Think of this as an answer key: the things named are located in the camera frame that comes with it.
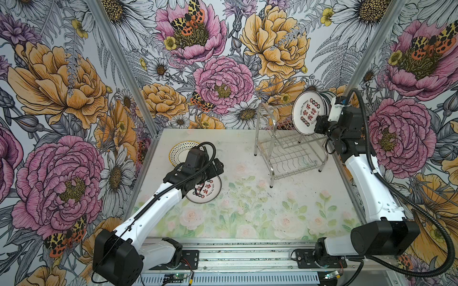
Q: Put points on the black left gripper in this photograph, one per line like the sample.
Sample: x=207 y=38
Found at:
x=212 y=171

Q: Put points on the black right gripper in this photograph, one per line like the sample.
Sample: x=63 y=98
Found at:
x=322 y=120

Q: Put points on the yellow rim dotted plate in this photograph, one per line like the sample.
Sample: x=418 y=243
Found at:
x=179 y=152

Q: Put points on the green rim printed plate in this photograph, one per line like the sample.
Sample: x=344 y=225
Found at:
x=205 y=192

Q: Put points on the chrome wire dish rack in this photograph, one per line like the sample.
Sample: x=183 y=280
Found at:
x=284 y=150

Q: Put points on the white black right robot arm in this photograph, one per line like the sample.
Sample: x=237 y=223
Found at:
x=387 y=232

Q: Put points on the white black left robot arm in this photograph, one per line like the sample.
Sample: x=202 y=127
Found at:
x=120 y=256

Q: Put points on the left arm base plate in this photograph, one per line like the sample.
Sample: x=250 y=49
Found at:
x=189 y=260

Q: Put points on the aluminium mounting rail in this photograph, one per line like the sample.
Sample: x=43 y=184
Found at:
x=255 y=263

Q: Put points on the left aluminium corner post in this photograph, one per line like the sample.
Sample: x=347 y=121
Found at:
x=116 y=49

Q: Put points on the aluminium corner post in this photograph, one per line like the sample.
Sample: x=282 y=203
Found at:
x=384 y=28
x=116 y=49

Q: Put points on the right aluminium corner post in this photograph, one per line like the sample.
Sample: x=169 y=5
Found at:
x=384 y=28

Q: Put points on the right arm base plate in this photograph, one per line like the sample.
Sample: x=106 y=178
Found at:
x=308 y=259

